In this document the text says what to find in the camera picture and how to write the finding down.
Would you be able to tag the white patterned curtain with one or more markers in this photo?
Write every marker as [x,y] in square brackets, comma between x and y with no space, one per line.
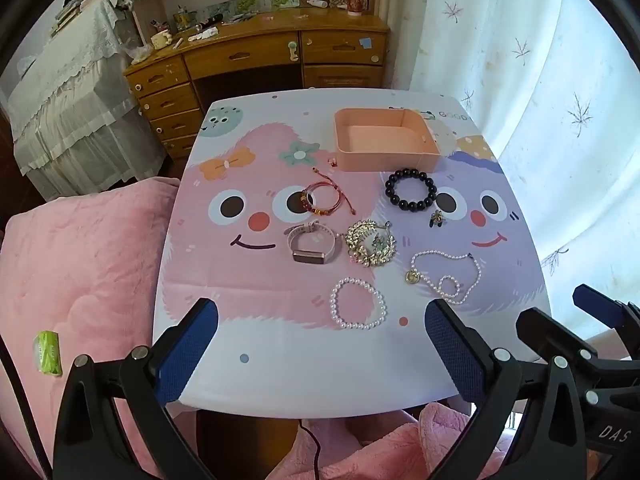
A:
[525,110]

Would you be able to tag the green packet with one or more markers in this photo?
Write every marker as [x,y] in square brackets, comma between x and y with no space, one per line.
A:
[47,352]

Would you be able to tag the clear plastic bag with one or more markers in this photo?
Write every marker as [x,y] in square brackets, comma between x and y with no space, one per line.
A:
[140,54]

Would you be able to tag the white cosmetic tube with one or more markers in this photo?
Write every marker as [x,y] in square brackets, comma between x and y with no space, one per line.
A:
[202,35]

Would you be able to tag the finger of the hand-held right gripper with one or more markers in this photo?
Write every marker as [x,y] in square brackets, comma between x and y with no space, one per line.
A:
[592,305]
[545,332]

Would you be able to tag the glass jar with pens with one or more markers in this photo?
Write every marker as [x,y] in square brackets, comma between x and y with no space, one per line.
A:
[182,20]

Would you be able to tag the wooden desk with drawers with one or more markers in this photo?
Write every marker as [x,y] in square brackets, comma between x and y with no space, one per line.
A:
[240,55]

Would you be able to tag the pink blanket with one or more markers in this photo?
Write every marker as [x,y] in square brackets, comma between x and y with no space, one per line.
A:
[90,270]

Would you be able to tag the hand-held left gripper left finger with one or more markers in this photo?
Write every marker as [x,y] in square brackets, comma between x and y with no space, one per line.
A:
[190,350]

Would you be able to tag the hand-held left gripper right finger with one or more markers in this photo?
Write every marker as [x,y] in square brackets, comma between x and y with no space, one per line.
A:
[452,355]

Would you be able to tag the pink plastic box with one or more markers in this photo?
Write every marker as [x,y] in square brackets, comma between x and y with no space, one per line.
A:
[380,160]

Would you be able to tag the cream mug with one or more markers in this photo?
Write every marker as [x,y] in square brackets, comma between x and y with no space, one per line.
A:
[161,41]

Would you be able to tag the white lace covered furniture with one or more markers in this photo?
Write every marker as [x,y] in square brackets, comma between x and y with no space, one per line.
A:
[75,85]

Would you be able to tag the pink fleece cloth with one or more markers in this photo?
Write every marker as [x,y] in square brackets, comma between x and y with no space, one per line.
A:
[400,450]

